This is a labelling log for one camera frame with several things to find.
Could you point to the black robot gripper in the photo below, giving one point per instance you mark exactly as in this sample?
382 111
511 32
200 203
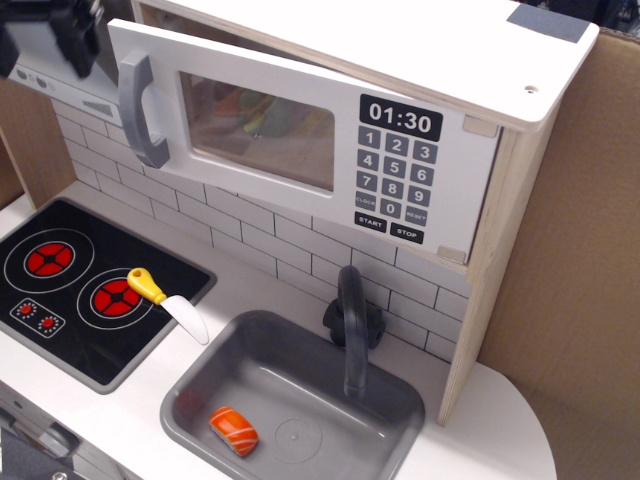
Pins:
73 23

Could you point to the white toy microwave door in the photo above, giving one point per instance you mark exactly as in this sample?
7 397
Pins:
406 171

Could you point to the white wooden microwave cabinet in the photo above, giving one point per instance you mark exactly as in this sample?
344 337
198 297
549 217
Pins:
463 55

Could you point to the grey range hood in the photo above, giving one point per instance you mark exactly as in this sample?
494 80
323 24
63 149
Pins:
42 66

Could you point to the green toy vegetable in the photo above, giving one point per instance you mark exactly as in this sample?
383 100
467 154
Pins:
257 114

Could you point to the black toy stovetop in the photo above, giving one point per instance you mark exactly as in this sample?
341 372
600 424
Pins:
65 295

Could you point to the grey plastic sink basin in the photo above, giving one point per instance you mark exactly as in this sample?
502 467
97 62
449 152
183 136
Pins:
288 383

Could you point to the dark grey toy faucet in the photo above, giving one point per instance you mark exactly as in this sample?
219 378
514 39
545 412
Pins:
355 327

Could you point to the orange salmon sushi toy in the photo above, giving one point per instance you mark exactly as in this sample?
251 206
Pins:
234 430

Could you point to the grey tape patch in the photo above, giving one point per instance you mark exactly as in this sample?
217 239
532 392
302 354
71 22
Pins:
546 22

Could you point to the brown cardboard panel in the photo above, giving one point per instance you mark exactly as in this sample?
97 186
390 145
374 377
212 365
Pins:
565 327

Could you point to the yellow handled toy knife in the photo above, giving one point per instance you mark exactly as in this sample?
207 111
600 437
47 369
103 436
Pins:
179 308

